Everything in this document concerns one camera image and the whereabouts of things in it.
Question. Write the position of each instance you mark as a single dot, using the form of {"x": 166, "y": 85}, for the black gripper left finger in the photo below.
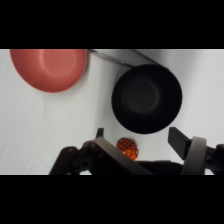
{"x": 116, "y": 156}

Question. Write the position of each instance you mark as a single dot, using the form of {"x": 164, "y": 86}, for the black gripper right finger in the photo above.
{"x": 196, "y": 154}

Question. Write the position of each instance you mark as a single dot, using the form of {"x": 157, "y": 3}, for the red patterned ball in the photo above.
{"x": 128, "y": 148}

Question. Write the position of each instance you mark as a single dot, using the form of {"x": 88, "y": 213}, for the black bowl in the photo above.
{"x": 146, "y": 99}

